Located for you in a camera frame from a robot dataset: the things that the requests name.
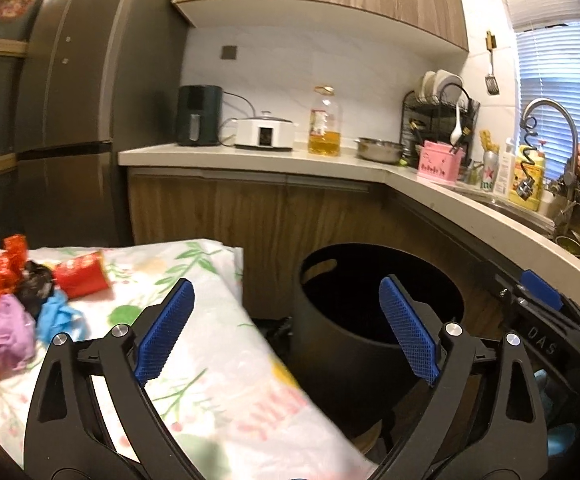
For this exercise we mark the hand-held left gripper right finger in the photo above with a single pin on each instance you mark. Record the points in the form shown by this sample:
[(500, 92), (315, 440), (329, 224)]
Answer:
[(409, 330)]

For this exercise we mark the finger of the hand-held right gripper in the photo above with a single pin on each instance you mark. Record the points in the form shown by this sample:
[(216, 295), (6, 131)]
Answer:
[(539, 285)]

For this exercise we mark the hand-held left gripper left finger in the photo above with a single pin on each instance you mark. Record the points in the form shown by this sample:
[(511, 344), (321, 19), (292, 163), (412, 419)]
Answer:
[(170, 325)]

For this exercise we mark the black round trash bin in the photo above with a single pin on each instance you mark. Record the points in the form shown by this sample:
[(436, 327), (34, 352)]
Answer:
[(349, 355)]

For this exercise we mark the purple plastic bag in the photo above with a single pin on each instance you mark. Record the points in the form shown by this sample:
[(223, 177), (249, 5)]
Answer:
[(7, 332)]

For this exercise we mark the red foil wrapper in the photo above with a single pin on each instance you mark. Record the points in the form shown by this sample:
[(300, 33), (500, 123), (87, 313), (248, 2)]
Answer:
[(7, 270)]

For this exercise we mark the person's right hand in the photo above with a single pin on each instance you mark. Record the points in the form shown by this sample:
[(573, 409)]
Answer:
[(562, 432)]

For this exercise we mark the small green bowl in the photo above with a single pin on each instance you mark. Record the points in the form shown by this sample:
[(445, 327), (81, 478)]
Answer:
[(569, 245)]

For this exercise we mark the floral tablecloth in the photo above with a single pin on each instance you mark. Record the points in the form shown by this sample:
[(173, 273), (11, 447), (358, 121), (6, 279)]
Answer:
[(205, 375)]

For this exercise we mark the steel sink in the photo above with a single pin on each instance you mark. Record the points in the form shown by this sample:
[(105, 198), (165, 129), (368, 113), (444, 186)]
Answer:
[(514, 212)]

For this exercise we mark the yellow detergent bottle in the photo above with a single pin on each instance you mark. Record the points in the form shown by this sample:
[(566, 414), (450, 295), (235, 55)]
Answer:
[(537, 195)]

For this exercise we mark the red paper cup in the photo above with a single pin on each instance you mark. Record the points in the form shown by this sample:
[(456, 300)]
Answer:
[(82, 277)]

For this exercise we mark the black bag on floor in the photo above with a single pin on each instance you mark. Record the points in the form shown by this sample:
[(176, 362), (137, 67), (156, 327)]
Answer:
[(277, 332)]

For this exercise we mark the blue rubber glove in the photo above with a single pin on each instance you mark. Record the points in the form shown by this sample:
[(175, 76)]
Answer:
[(60, 317)]

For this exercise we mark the wooden stool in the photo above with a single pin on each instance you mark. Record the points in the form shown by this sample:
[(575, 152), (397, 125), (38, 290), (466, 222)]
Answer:
[(369, 440)]

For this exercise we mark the white plastic bottle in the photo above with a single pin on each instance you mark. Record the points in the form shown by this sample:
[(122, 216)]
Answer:
[(503, 170)]

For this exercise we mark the green and white can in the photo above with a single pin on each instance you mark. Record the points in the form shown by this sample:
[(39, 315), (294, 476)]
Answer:
[(488, 172)]

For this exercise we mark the clear glass cup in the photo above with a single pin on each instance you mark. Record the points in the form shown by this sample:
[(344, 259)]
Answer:
[(471, 174)]

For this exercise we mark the wooden lower cabinet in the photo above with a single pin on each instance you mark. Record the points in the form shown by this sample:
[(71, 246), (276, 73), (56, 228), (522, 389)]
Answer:
[(250, 210)]

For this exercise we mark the crumpled black plastic bag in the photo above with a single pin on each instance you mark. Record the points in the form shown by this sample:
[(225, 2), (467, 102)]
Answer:
[(35, 287)]

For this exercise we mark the yellow scrubber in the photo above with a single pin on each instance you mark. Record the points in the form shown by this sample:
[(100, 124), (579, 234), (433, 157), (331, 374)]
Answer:
[(487, 140)]

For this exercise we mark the pink utensil box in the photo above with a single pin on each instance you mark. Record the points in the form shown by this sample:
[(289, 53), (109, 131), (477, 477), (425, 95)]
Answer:
[(437, 162)]

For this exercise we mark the steel kitchen faucet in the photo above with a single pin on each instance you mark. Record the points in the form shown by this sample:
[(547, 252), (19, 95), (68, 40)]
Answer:
[(567, 125)]

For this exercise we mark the white ladle spoon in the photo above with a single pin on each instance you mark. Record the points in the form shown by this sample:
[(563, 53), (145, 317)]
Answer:
[(455, 132)]

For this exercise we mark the steel mixing bowl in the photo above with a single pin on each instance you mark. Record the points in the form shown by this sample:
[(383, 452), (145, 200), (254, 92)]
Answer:
[(379, 150)]

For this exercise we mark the black dish rack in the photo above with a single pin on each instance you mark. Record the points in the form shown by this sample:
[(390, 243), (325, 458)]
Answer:
[(414, 120)]

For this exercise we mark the hanging metal spatula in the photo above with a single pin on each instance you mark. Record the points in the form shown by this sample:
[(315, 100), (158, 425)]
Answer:
[(492, 82)]

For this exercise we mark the black air fryer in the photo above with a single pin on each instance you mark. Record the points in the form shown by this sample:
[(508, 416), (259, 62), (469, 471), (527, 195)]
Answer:
[(199, 115)]

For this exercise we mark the cooking oil bottle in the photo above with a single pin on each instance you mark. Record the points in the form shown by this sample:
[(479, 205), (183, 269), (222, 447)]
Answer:
[(326, 135)]

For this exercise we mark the white rice cooker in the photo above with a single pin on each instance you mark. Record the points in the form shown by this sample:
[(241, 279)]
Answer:
[(265, 134)]

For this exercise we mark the white window blinds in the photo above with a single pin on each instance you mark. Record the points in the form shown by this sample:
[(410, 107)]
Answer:
[(559, 70)]

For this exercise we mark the white plate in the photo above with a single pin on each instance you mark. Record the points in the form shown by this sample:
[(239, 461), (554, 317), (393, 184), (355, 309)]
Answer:
[(448, 81), (427, 85)]

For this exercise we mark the grey refrigerator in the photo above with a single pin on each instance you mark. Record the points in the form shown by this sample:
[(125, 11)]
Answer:
[(80, 110)]

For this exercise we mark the dark wall outlet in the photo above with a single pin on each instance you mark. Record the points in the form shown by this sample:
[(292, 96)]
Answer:
[(229, 53)]

